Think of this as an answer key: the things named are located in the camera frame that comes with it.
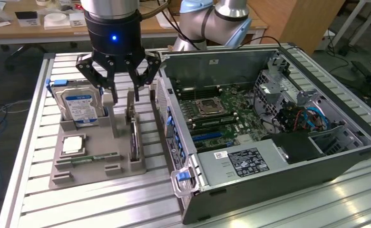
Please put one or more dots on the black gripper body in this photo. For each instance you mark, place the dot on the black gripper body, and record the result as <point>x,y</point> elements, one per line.
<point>113,35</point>

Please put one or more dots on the graphics card with black cooler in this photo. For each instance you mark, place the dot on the graphics card with black cooler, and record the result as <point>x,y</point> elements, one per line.
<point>134,142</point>

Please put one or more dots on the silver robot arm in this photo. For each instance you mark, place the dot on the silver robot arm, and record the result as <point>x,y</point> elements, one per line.
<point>227,9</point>

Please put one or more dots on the white labelled box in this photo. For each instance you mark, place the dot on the white labelled box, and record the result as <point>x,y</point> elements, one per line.
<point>78,20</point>

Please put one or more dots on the red packet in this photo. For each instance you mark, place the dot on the red packet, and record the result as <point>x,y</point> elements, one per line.
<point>79,7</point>

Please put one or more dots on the hard disk with blue carrier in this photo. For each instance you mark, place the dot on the hard disk with blue carrier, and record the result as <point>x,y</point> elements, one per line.
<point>78,107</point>

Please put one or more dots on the white paper stack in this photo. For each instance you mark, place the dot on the white paper stack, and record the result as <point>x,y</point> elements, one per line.
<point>168,22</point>

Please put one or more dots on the white round bowl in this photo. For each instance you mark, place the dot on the white round bowl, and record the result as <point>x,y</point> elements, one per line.
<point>57,20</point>

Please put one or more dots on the CPU socket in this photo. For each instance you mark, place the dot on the CPU socket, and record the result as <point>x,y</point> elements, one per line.
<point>209,107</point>

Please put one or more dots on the black chair base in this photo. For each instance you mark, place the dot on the black chair base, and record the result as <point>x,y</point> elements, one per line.
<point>17,51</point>

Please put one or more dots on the black and white box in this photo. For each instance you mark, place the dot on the black and white box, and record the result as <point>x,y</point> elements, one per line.
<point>27,19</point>

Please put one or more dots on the long wooden desk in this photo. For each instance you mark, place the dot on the long wooden desk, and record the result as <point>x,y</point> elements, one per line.
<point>14,33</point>

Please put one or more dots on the silver CPU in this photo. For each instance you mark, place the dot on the silver CPU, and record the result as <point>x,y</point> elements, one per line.
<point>73,145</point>

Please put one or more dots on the blue expansion slot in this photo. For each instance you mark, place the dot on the blue expansion slot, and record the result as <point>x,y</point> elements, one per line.
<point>208,136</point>

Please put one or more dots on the green motherboard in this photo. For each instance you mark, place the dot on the green motherboard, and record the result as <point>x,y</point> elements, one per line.
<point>245,111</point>

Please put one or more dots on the bare green RAM stick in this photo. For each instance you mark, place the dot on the bare green RAM stick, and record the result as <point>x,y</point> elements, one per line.
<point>90,158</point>

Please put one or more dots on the perforated metal disk bay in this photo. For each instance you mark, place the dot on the perforated metal disk bay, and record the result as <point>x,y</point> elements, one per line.
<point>275,92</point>

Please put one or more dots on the silver chipset heatsink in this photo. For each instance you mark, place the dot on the silver chipset heatsink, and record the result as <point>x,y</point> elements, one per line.
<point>245,139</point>

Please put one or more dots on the grey parts rack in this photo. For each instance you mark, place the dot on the grey parts rack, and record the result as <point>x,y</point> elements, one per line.
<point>100,171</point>

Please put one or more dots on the blue case latch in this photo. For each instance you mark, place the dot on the blue case latch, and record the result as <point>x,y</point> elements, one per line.
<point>182,177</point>

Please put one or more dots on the grey power supply unit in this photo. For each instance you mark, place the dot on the grey power supply unit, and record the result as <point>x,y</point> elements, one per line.
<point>217,173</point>

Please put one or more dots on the wooden cabinet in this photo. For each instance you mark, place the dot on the wooden cabinet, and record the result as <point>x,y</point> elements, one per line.
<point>300,23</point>

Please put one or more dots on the black open PC case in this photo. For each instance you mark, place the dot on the black open PC case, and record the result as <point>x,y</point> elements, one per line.
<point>268,190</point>

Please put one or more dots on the grey sheet metal disk bay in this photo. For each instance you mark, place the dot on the grey sheet metal disk bay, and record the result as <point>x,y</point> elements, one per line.
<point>335,140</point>

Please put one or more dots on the white desk frame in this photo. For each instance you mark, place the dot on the white desk frame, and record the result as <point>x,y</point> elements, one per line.
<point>362,23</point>

